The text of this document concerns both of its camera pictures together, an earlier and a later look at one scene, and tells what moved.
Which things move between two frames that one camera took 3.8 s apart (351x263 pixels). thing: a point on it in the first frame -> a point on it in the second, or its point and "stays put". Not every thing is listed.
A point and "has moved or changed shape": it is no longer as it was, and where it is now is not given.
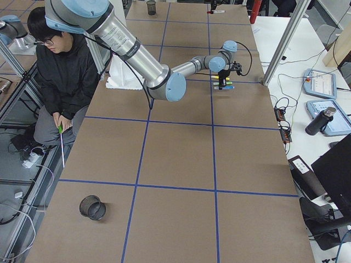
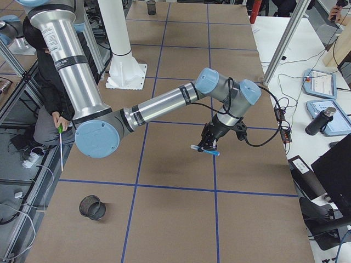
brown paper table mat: [204, 178] stays put
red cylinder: [256, 5] stays put
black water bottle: [319, 123] stays put
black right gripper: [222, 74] -> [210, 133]
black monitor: [333, 169] stays put
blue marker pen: [228, 87] has moved or changed shape
